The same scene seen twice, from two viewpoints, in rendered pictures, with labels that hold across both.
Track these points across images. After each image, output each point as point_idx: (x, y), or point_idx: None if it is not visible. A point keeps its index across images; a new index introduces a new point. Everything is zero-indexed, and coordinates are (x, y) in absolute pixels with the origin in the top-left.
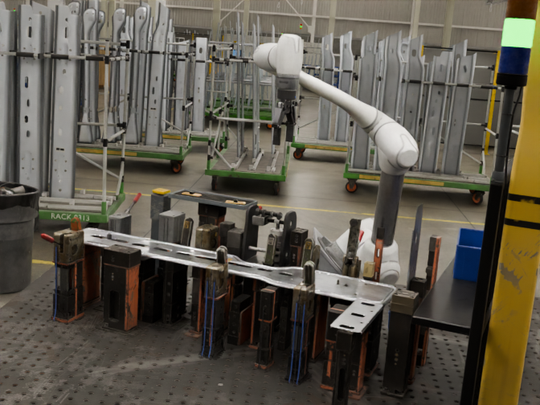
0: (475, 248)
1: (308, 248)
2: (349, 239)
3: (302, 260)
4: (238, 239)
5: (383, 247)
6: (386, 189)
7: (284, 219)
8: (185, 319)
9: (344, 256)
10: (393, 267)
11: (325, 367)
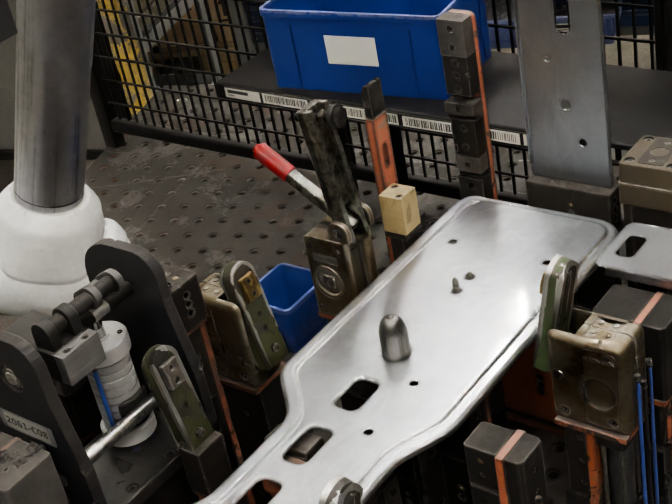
0: (459, 0)
1: (257, 295)
2: (333, 172)
3: (260, 341)
4: (52, 477)
5: (83, 201)
6: (78, 25)
7: (157, 274)
8: None
9: (347, 229)
10: (123, 231)
11: (667, 466)
